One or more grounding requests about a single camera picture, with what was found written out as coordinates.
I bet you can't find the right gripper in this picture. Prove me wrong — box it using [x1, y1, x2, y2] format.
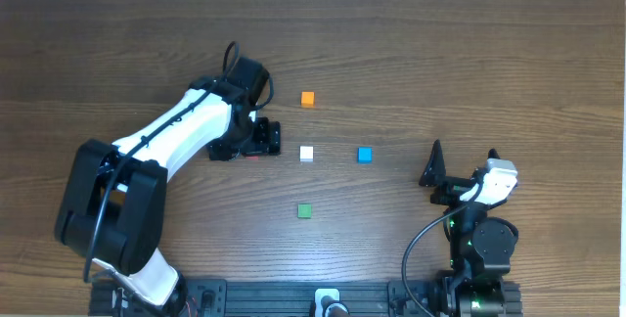
[419, 139, 501, 205]

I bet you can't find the mounting rail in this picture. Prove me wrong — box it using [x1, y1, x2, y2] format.
[89, 277, 523, 317]

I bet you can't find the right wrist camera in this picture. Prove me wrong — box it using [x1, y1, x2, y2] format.
[471, 158, 518, 206]

